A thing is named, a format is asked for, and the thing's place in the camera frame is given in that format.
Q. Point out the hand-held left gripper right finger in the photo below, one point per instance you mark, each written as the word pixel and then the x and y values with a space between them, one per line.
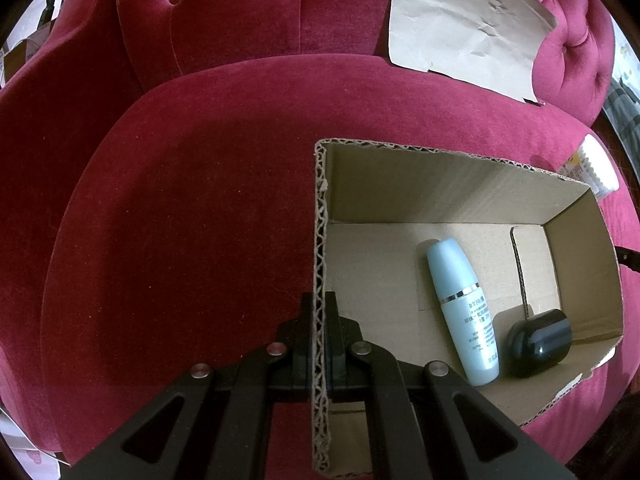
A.
pixel 336 355

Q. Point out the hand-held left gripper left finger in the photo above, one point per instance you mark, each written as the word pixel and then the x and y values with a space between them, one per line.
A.
pixel 302 340

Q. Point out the grey plaid blanket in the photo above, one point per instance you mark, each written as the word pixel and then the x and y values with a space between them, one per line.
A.
pixel 625 105

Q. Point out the brown paper sheet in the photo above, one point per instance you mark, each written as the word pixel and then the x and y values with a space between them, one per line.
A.
pixel 460 25

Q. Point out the cardboard box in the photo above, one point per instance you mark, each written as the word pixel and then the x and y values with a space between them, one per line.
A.
pixel 400 200

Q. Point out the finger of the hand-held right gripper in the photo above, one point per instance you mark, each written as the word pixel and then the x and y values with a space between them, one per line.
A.
pixel 631 259

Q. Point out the red velvet tufted sofa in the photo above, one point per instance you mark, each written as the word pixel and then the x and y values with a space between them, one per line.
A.
pixel 175 210

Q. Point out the white cotton swab container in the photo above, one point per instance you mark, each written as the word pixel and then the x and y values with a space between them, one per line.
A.
pixel 595 170

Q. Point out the black earbud case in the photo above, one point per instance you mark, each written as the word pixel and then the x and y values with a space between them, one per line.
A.
pixel 537 345

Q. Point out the light blue cosmetic bottle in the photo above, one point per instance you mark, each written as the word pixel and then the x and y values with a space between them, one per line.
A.
pixel 460 310

